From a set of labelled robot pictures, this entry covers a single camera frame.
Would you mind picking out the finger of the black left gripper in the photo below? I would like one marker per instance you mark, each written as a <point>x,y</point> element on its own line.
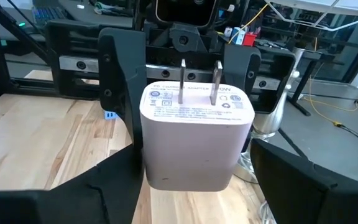
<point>241,68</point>
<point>123,71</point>

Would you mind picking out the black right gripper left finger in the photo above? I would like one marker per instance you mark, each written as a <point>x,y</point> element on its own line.
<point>73,205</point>

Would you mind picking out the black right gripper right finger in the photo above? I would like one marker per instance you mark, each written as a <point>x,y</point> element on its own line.
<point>306,199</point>

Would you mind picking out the pink wall charger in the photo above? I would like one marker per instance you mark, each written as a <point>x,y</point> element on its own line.
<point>194,149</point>

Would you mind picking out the small red box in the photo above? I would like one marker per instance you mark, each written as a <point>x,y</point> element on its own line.
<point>250,39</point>

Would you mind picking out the black keyboard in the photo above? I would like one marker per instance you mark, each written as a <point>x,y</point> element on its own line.
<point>48,15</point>

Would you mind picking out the black stand leg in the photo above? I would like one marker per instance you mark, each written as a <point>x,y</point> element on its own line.
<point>300,93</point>

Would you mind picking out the light blue wall charger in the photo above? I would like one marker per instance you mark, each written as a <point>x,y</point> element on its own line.
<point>110,115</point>

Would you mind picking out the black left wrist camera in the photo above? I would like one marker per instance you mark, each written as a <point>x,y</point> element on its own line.
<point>185,12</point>

